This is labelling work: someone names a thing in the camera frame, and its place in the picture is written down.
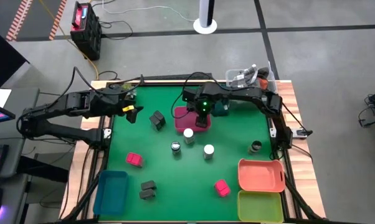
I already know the yellow cable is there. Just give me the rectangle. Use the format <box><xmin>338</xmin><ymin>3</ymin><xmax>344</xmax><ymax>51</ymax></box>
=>
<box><xmin>39</xmin><ymin>0</ymin><xmax>100</xmax><ymax>80</ymax></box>

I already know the magenta plastic bin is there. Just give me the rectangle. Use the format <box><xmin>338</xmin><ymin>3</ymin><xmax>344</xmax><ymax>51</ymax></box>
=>
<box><xmin>173</xmin><ymin>105</ymin><xmax>212</xmax><ymax>134</ymax></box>

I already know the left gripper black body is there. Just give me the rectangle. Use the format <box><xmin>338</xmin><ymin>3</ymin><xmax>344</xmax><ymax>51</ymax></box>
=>
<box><xmin>112</xmin><ymin>90</ymin><xmax>138</xmax><ymax>114</ymax></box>

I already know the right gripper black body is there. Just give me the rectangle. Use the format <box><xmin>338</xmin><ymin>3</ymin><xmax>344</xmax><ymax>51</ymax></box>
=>
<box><xmin>192</xmin><ymin>93</ymin><xmax>214</xmax><ymax>118</ymax></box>

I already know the large black panel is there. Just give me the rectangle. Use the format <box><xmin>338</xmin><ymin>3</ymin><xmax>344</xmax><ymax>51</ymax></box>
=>
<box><xmin>0</xmin><ymin>24</ymin><xmax>31</xmax><ymax>88</ymax></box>

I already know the green table mat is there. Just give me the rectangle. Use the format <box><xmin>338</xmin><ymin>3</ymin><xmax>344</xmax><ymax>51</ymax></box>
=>
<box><xmin>98</xmin><ymin>84</ymin><xmax>288</xmax><ymax>222</ymax></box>

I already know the grey desk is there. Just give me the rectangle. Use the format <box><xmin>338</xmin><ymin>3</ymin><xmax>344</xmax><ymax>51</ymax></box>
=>
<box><xmin>0</xmin><ymin>87</ymin><xmax>40</xmax><ymax>224</ymax></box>

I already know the grey plastic bags bundle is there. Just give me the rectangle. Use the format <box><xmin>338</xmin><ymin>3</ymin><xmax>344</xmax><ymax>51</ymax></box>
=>
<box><xmin>230</xmin><ymin>64</ymin><xmax>259</xmax><ymax>88</ymax></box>

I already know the orange plastic bin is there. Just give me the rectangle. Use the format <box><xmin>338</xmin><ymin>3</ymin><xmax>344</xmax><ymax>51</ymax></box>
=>
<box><xmin>237</xmin><ymin>158</ymin><xmax>287</xmax><ymax>193</ymax></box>

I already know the white-lid spice jar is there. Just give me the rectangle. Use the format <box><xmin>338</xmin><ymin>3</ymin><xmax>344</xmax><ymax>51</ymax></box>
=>
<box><xmin>202</xmin><ymin>144</ymin><xmax>215</xmax><ymax>161</ymax></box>
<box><xmin>183</xmin><ymin>128</ymin><xmax>195</xmax><ymax>146</ymax></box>

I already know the white tower fan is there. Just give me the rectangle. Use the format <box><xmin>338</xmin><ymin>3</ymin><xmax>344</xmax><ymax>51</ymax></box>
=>
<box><xmin>192</xmin><ymin>0</ymin><xmax>218</xmax><ymax>35</ymax></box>

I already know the clear plastic storage box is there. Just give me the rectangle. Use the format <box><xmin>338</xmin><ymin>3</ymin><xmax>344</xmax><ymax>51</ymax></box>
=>
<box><xmin>225</xmin><ymin>63</ymin><xmax>278</xmax><ymax>94</ymax></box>

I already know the red and black toolbox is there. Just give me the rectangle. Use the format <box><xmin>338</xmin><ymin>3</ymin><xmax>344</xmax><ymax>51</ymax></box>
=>
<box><xmin>70</xmin><ymin>1</ymin><xmax>103</xmax><ymax>61</ymax></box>

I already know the white cable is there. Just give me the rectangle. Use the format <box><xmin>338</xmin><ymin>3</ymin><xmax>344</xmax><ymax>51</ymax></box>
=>
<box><xmin>102</xmin><ymin>0</ymin><xmax>196</xmax><ymax>22</ymax></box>

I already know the blue plastic bin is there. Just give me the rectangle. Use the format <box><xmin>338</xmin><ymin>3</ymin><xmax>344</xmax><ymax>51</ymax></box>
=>
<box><xmin>92</xmin><ymin>170</ymin><xmax>130</xmax><ymax>217</ymax></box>

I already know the looped black cable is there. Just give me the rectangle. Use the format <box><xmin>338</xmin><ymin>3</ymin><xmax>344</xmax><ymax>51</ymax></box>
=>
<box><xmin>97</xmin><ymin>70</ymin><xmax>120</xmax><ymax>81</ymax></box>

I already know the lime green plastic bin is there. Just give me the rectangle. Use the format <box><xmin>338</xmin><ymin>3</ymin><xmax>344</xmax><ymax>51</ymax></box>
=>
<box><xmin>237</xmin><ymin>190</ymin><xmax>284</xmax><ymax>223</ymax></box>

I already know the small black power box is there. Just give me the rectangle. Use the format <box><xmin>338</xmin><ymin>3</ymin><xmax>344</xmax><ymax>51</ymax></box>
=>
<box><xmin>292</xmin><ymin>127</ymin><xmax>313</xmax><ymax>138</ymax></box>

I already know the dark green cloth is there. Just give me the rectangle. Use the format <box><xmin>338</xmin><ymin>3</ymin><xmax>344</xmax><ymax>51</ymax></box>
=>
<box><xmin>211</xmin><ymin>99</ymin><xmax>230</xmax><ymax>118</ymax></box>

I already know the red spice box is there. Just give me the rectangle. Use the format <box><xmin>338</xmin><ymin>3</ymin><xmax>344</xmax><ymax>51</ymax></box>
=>
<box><xmin>214</xmin><ymin>179</ymin><xmax>231</xmax><ymax>198</ymax></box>
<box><xmin>125</xmin><ymin>152</ymin><xmax>144</xmax><ymax>168</ymax></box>

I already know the long black bar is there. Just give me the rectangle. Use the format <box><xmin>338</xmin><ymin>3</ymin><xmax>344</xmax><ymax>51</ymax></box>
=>
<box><xmin>135</xmin><ymin>73</ymin><xmax>213</xmax><ymax>81</ymax></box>

